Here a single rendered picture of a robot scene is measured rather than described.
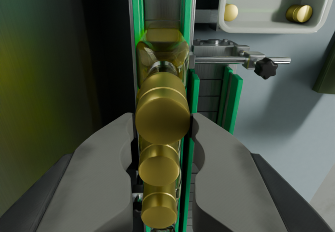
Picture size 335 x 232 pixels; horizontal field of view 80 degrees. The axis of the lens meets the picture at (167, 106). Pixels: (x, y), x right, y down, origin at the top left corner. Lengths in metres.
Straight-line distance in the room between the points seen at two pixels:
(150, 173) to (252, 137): 0.58
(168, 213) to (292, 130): 0.61
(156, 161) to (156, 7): 0.30
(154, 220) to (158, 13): 0.33
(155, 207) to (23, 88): 0.16
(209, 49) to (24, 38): 0.30
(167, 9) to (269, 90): 0.39
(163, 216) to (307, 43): 0.56
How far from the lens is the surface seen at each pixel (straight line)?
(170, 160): 0.16
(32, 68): 0.23
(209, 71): 0.43
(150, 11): 0.40
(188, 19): 0.32
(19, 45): 0.22
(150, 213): 0.21
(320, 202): 2.63
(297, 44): 0.64
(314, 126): 0.80
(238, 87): 0.36
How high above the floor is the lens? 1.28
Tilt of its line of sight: 63 degrees down
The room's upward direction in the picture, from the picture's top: 177 degrees clockwise
